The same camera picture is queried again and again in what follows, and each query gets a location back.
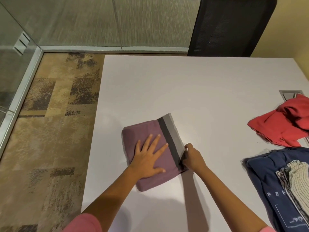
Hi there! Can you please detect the person's right hand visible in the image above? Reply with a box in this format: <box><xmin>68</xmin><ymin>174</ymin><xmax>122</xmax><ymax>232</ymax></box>
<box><xmin>182</xmin><ymin>143</ymin><xmax>208</xmax><ymax>173</ymax></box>

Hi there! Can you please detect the person's left hand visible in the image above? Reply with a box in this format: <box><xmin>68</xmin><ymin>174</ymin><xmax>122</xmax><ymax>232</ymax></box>
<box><xmin>128</xmin><ymin>134</ymin><xmax>169</xmax><ymax>180</ymax></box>

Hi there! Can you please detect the mauve striped t-shirt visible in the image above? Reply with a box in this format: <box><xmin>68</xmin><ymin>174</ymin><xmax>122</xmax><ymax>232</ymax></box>
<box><xmin>121</xmin><ymin>113</ymin><xmax>189</xmax><ymax>193</ymax></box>

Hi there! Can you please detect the navy blue hoodie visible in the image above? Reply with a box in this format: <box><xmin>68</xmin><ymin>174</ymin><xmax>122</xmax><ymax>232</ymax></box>
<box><xmin>243</xmin><ymin>147</ymin><xmax>309</xmax><ymax>232</ymax></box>

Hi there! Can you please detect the red garment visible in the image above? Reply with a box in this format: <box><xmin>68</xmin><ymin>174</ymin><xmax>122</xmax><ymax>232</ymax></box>
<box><xmin>247</xmin><ymin>93</ymin><xmax>309</xmax><ymax>148</ymax></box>

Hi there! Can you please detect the striped knit top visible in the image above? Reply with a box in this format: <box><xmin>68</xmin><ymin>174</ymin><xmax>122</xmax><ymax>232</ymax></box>
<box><xmin>275</xmin><ymin>159</ymin><xmax>309</xmax><ymax>220</ymax></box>

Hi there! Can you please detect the person's left forearm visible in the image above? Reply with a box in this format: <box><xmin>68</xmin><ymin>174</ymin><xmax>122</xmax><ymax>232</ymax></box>
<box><xmin>82</xmin><ymin>166</ymin><xmax>138</xmax><ymax>232</ymax></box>

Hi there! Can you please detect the person's right forearm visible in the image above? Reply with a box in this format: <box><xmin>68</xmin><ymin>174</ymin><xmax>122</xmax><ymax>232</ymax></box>
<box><xmin>197</xmin><ymin>165</ymin><xmax>268</xmax><ymax>232</ymax></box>

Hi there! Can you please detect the person's left pink sleeve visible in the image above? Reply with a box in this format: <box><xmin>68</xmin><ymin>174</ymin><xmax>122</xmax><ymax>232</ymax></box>
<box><xmin>62</xmin><ymin>213</ymin><xmax>103</xmax><ymax>232</ymax></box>

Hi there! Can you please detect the black mesh office chair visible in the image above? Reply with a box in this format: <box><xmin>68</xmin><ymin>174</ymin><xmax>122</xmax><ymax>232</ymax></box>
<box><xmin>187</xmin><ymin>0</ymin><xmax>277</xmax><ymax>58</ymax></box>

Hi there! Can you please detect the grey table cable hatch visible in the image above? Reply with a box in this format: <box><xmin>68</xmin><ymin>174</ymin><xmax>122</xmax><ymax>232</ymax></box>
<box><xmin>279</xmin><ymin>89</ymin><xmax>304</xmax><ymax>101</ymax></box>

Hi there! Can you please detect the metal glass door bracket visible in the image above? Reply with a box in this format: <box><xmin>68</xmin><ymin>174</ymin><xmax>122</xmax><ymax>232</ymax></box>
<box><xmin>13</xmin><ymin>32</ymin><xmax>31</xmax><ymax>56</ymax></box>

